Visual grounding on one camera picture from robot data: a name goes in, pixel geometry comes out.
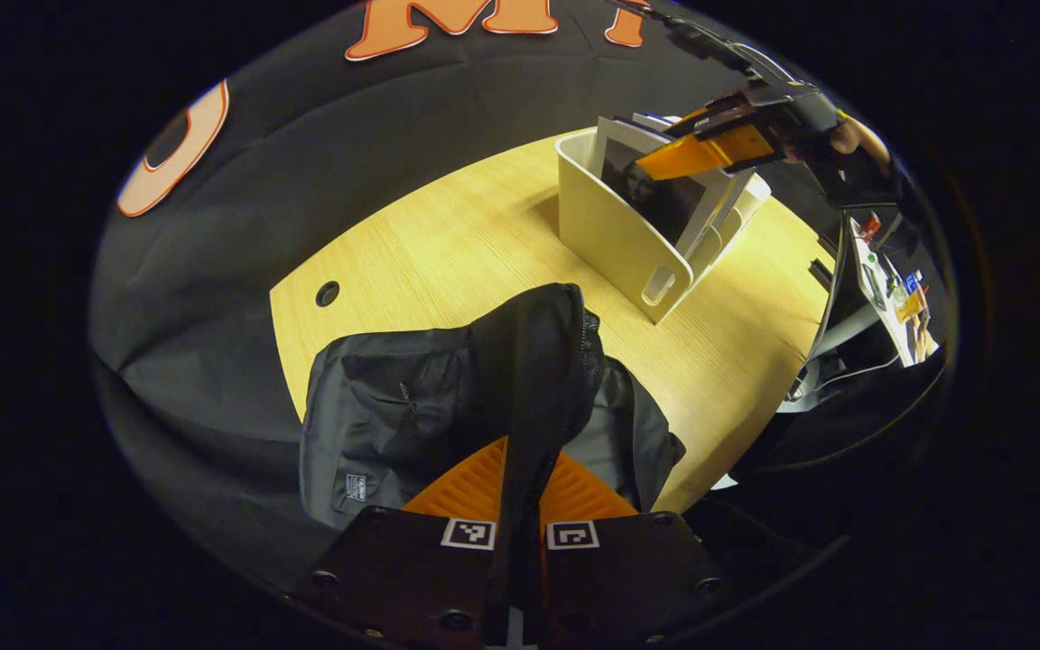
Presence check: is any cluttered white side desk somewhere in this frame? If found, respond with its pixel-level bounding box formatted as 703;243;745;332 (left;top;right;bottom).
791;209;943;412

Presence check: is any white bookshelf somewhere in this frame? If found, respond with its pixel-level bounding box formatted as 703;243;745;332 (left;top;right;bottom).
556;126;772;325

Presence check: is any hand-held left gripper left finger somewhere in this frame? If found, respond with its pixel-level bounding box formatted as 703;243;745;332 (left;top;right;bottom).
288;437;510;647

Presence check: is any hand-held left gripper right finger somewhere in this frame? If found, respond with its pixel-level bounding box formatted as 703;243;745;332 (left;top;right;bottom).
538;451;731;648

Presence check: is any white portrait cover book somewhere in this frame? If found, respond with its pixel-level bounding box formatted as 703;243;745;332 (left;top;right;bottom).
594;116;739;260

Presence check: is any black schoolbag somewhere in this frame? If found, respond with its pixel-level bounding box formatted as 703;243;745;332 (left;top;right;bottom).
299;283;688;534

